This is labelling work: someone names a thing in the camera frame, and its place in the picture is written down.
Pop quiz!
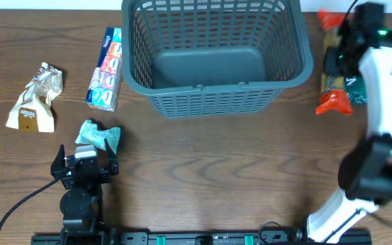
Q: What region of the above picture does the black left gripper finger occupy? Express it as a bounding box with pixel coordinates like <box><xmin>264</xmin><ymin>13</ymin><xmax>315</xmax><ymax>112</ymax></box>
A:
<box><xmin>104</xmin><ymin>139</ymin><xmax>119</xmax><ymax>175</ymax></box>
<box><xmin>50</xmin><ymin>144</ymin><xmax>67</xmax><ymax>180</ymax></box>

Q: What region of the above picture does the green Nescafe coffee pouch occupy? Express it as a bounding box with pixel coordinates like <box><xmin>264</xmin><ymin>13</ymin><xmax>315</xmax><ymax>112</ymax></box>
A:
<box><xmin>344</xmin><ymin>76</ymin><xmax>367</xmax><ymax>105</ymax></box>

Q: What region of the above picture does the orange snack bar packet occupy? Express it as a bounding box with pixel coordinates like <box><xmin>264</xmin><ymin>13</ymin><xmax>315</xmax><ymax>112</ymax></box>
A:
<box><xmin>316</xmin><ymin>10</ymin><xmax>353</xmax><ymax>114</ymax></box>

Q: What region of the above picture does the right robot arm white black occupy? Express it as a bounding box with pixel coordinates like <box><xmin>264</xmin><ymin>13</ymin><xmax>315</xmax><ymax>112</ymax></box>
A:
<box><xmin>295</xmin><ymin>2</ymin><xmax>392</xmax><ymax>244</ymax></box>

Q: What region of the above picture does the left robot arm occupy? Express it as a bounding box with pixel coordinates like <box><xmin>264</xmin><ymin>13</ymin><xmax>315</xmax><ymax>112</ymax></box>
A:
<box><xmin>50</xmin><ymin>140</ymin><xmax>119</xmax><ymax>235</ymax></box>

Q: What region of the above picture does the colourful tissue pack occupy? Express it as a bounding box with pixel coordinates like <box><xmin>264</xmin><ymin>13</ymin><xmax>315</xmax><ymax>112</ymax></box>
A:
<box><xmin>85</xmin><ymin>27</ymin><xmax>123</xmax><ymax>112</ymax></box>

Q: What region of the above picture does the light green crumpled packet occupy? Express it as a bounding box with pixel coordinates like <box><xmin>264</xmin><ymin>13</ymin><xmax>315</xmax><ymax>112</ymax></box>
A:
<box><xmin>75</xmin><ymin>120</ymin><xmax>121</xmax><ymax>154</ymax></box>

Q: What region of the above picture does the beige paper snack bag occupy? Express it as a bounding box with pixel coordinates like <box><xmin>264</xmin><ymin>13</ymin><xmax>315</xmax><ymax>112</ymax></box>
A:
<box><xmin>5</xmin><ymin>62</ymin><xmax>63</xmax><ymax>133</ymax></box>

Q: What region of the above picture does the grey plastic basket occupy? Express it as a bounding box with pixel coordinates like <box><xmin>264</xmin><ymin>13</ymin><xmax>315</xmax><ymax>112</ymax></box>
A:
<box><xmin>121</xmin><ymin>0</ymin><xmax>313</xmax><ymax>118</ymax></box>

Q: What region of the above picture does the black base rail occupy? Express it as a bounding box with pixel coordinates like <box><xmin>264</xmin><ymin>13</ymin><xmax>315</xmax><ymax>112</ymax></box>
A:
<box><xmin>31</xmin><ymin>228</ymin><xmax>373</xmax><ymax>245</ymax></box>

